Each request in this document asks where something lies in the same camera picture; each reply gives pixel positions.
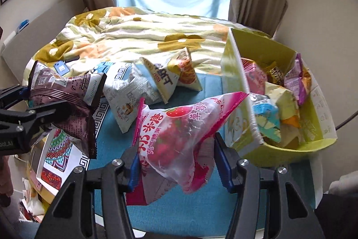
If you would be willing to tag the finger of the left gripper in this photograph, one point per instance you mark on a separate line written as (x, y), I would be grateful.
(13, 95)
(36, 116)

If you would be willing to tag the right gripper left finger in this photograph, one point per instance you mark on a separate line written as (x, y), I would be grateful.
(72, 212)

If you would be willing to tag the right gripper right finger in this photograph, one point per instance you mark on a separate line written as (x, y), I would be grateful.
(288, 215)

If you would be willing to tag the dark brown snack bag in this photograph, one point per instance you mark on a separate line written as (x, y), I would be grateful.
(83, 93)

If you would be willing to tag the blue white snack bag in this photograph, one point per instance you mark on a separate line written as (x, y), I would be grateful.
(267, 116)

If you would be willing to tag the strawberry pink snack bag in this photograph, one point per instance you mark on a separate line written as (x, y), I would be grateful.
(176, 146)

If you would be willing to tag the pink striped snack bag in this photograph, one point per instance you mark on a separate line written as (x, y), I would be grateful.
(256, 77)

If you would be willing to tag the purple snack bag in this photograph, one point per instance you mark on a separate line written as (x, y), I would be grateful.
(298, 80)

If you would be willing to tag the gold chocolate pillows snack bag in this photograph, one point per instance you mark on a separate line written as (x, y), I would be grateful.
(274, 74)

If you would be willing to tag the orange snack bag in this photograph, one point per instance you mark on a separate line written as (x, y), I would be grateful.
(289, 114)

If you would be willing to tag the grey headboard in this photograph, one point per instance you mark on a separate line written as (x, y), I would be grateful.
(38, 33)

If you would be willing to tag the blue tag on duvet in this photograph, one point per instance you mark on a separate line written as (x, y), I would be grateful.
(61, 68)

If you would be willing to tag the blue patterned tablecloth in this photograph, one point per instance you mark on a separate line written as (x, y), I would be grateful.
(180, 146)

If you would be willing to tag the blue white object on headboard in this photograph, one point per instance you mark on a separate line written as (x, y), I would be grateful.
(20, 27)

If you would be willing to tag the green cardboard box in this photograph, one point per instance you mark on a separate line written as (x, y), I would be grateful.
(317, 130)

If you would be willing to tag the floral striped duvet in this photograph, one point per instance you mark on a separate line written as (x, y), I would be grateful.
(120, 34)

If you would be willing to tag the white grey snack bag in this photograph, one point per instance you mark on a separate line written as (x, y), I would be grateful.
(124, 87)

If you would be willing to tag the cream orange chips bag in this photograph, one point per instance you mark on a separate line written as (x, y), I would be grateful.
(176, 70)

